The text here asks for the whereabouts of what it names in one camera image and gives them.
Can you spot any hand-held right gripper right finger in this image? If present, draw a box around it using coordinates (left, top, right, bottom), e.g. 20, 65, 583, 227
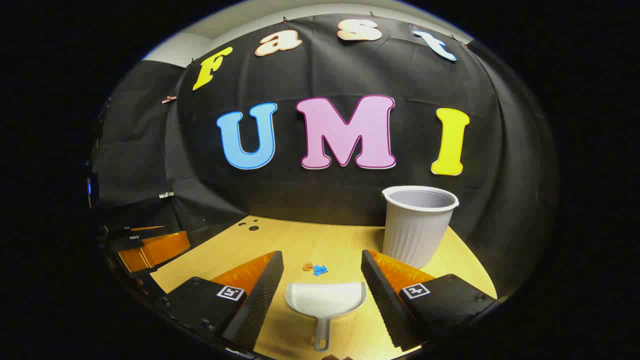
361, 249, 498, 353

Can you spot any white ribbed garbage bin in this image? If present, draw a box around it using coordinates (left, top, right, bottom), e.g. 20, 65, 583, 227
381, 185, 460, 270

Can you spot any black backdrop cloth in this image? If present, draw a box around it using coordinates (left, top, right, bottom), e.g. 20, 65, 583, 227
87, 12, 558, 301

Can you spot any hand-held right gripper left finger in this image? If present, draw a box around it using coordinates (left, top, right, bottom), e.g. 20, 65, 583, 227
150, 250, 285, 357

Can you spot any white plastic dustpan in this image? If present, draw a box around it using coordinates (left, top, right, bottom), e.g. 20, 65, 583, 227
285, 282, 368, 352

